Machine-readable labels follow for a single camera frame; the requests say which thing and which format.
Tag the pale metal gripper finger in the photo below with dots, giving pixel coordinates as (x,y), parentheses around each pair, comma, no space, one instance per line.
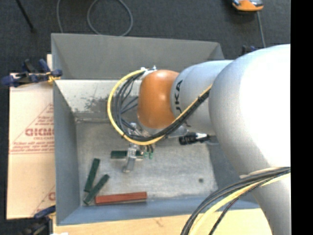
(129,162)

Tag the dark green flat block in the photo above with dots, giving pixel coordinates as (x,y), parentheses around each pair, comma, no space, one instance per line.
(92,174)
(96,189)
(118,154)

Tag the red-brown flat block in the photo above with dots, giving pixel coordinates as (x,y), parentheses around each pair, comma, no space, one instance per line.
(120,197)

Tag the grey metal bin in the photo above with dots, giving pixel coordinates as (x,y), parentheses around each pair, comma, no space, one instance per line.
(171,177)

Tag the brown cardboard board, red print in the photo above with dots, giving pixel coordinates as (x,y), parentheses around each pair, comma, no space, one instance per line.
(29,155)

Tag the black cylinder on white bracket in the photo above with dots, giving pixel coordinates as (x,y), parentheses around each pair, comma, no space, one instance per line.
(187,140)

